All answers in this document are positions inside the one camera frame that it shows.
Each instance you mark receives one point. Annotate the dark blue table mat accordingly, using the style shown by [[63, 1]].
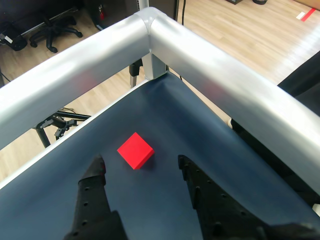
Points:
[[175, 120]]

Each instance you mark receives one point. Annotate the black office chair base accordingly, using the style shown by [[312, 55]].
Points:
[[51, 31]]

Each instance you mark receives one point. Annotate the red and white floor tape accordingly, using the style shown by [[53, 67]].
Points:
[[306, 13]]

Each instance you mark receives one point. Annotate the red cube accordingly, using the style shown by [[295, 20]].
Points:
[[135, 150]]

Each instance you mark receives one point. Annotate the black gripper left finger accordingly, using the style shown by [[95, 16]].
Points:
[[91, 205]]

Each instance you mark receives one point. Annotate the silver metal cart frame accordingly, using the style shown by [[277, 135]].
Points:
[[75, 67]]

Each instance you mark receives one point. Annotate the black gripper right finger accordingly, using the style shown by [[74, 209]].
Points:
[[220, 215]]

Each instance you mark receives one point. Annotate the black tripod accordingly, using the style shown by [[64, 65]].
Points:
[[62, 122], [135, 71]]

